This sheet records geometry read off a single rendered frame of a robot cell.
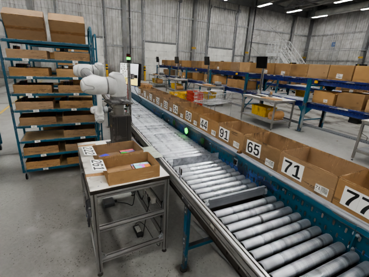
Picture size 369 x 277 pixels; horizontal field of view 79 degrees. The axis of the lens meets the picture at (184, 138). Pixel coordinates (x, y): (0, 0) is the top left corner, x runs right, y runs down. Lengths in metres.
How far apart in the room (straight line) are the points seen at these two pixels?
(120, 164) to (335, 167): 1.57
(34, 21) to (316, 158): 3.20
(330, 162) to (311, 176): 0.30
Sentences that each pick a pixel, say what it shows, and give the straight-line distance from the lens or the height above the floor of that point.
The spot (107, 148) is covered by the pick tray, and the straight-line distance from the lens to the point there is 2.19.
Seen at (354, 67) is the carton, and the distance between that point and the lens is 6.60.
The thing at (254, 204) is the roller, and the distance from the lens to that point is 1.58.
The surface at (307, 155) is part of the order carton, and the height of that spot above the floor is 0.98.
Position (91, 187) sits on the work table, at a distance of 1.69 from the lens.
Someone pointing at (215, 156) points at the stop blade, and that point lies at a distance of 2.12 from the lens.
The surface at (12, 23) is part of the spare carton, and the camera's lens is 3.42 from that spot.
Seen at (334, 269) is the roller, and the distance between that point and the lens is 1.34.
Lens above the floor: 1.58
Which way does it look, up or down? 19 degrees down
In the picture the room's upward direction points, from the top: 3 degrees clockwise
